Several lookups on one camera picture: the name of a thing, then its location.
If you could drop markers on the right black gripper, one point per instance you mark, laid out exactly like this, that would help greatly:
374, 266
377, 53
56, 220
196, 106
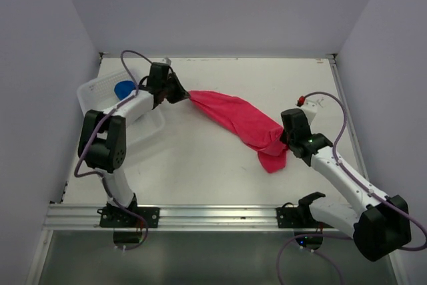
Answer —
283, 135

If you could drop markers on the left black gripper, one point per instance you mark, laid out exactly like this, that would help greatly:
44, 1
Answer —
181, 94

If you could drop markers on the pink towel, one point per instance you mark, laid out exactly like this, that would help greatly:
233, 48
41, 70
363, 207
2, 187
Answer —
254, 128

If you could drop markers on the blue towel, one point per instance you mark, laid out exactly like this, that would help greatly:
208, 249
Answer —
123, 88

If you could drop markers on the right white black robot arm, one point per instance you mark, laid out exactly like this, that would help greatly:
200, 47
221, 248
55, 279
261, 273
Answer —
376, 222

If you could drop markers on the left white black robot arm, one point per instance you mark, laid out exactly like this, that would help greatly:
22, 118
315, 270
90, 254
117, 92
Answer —
103, 141

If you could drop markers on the right aluminium rail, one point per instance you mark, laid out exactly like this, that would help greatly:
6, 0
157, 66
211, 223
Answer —
350, 124

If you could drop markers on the aluminium rail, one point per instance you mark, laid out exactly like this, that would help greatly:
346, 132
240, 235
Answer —
350, 124
217, 216

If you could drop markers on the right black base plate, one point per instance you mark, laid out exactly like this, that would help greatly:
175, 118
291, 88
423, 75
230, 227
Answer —
290, 216

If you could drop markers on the front aluminium rail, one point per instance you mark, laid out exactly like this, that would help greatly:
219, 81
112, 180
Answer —
217, 216

